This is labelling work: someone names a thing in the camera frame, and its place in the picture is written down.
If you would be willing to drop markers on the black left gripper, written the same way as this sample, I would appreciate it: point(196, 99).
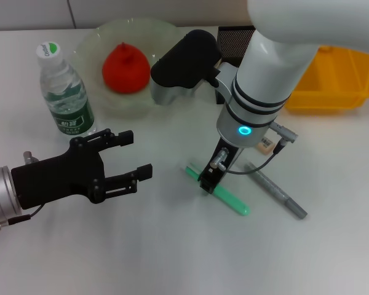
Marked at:
point(55, 181)

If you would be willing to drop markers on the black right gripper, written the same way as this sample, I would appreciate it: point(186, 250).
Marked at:
point(223, 144)

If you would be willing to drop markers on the green pen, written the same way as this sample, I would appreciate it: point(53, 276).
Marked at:
point(233, 202)

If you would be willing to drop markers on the clear water bottle green label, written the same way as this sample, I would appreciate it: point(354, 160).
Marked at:
point(70, 104)

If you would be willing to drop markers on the red fruit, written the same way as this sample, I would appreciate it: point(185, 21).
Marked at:
point(126, 70)

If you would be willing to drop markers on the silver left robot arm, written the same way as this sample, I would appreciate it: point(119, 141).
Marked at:
point(0, 192)

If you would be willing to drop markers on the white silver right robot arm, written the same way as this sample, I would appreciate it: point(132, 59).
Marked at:
point(270, 67)

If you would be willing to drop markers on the beige eraser with barcode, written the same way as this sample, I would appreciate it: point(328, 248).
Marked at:
point(267, 147)

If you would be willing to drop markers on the grey marker pen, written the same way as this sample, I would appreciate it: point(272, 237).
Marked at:
point(280, 193)

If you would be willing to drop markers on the translucent glass fruit plate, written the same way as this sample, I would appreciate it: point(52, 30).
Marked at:
point(92, 61)

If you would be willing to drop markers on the black mesh pen holder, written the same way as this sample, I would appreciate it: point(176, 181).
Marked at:
point(233, 43)

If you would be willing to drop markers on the yellow plastic storage bin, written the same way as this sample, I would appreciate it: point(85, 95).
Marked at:
point(332, 92)

